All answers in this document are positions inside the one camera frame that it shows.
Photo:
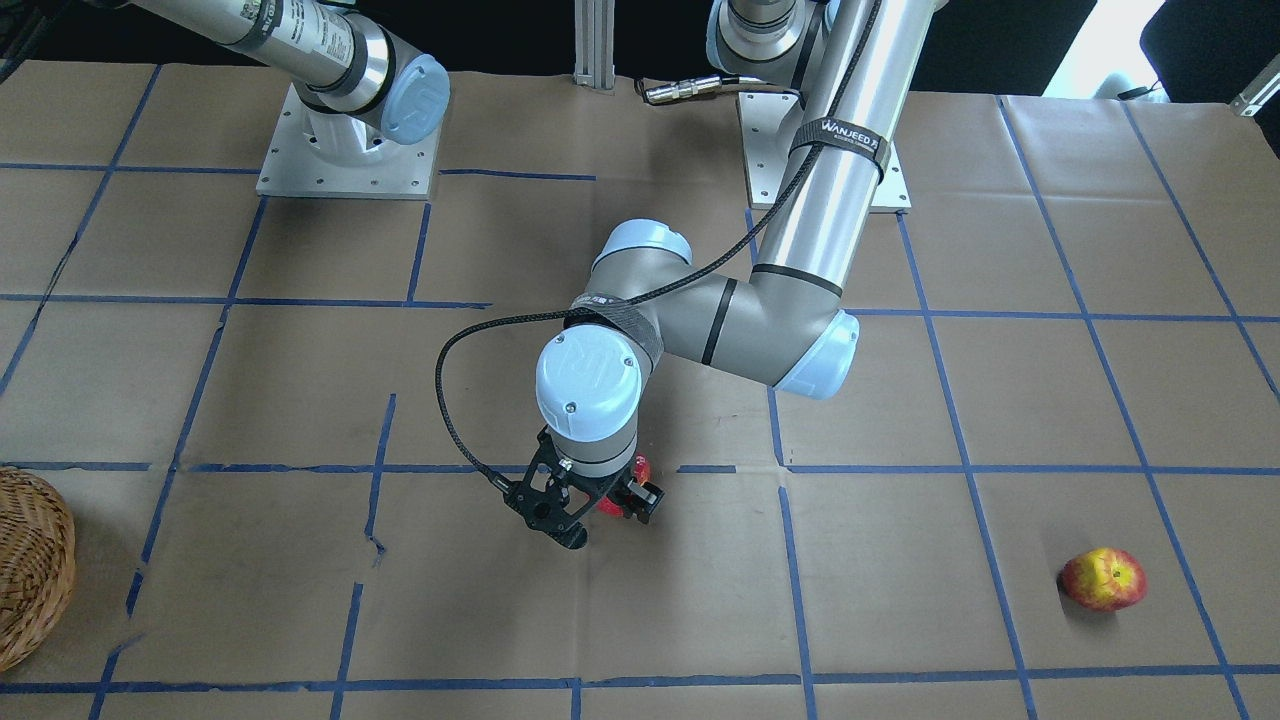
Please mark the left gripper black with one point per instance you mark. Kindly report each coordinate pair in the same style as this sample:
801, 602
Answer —
636, 497

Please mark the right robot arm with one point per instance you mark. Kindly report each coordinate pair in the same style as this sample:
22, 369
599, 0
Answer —
351, 64

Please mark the red yellow apple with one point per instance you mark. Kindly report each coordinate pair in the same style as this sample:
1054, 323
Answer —
1105, 579

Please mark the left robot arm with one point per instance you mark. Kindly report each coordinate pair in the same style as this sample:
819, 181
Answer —
768, 309

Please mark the aluminium frame post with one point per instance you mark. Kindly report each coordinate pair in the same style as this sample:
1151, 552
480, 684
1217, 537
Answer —
593, 39

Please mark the brown paper table cover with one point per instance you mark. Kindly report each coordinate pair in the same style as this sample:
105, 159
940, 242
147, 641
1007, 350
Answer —
1069, 342

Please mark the wicker basket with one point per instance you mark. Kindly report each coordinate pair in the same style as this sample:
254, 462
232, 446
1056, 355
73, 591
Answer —
38, 562

